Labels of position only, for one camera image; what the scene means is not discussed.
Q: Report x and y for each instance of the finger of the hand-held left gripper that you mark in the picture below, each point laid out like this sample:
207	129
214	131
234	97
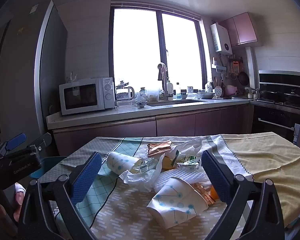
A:
41	141
15	141

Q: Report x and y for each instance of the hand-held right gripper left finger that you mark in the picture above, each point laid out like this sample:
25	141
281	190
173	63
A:
86	177

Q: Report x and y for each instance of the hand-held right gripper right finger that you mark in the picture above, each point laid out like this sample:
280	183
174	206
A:
215	175

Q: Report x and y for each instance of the copper foil wrapper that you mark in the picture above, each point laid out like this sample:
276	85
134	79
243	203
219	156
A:
158	148
202	192

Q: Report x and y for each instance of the blue plastic bin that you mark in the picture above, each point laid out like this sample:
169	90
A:
48	163

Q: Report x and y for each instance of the silver foil wrapper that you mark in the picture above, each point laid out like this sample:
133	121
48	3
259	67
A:
143	166
190	165

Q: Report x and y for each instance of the green white wrapper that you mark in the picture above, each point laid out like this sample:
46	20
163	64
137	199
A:
185	158

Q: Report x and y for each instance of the white paper towel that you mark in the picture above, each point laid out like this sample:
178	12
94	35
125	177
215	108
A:
180	176

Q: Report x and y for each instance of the dotted white paper cup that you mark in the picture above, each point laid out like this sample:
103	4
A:
120	162
172	202

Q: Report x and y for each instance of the person's left hand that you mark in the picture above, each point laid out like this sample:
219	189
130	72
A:
20	195

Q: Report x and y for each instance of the patterned tablecloth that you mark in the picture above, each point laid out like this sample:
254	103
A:
130	205

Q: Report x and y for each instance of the white microwave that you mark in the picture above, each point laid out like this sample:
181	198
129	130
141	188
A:
80	96

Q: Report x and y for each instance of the grey refrigerator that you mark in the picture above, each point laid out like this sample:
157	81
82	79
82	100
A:
22	80

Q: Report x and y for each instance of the kitchen counter cabinets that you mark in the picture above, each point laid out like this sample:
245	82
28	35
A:
140	127

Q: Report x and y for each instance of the black built-in oven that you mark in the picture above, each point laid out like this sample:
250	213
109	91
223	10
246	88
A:
275	122

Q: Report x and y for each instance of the white basin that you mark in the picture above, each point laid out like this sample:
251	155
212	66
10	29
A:
206	95

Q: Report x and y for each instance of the kitchen sink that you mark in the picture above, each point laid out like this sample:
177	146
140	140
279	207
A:
177	102

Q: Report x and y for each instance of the white perforated utensil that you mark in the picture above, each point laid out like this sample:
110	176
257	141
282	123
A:
217	91

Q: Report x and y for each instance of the pink bowl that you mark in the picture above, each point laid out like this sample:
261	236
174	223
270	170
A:
231	90

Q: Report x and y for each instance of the small patterned bowl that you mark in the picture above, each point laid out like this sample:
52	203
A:
141	104

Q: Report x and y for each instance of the glass kettle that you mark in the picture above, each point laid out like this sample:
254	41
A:
125	92

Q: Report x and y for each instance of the white soap bottle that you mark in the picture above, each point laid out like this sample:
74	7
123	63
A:
170	90

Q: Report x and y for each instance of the metal faucet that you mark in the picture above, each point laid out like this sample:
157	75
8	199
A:
168	90

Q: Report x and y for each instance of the black wok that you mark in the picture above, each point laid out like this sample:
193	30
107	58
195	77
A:
271	95

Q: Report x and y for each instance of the crumpled clear bags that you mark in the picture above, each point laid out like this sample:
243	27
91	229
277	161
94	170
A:
141	96

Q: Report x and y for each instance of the clear plastic container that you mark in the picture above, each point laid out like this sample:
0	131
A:
153	95

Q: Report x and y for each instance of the hanging black frying pan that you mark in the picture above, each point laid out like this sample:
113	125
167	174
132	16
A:
243	78

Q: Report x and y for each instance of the black lidded pot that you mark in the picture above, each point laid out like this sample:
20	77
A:
292	97

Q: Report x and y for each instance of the black range hood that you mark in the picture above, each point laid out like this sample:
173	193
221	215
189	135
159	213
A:
281	80

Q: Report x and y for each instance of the small pink cloth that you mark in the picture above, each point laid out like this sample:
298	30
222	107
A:
162	71

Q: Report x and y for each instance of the dark framed window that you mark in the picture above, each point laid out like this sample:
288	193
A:
137	55

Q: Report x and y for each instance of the white water heater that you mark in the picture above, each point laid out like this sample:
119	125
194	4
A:
221	38

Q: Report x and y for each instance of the white wall hook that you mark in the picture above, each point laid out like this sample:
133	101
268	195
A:
72	78

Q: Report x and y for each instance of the white wall shelf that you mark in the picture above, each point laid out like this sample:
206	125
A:
218	67

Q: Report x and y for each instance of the pink wall cabinet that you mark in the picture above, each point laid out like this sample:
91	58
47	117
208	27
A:
240	28

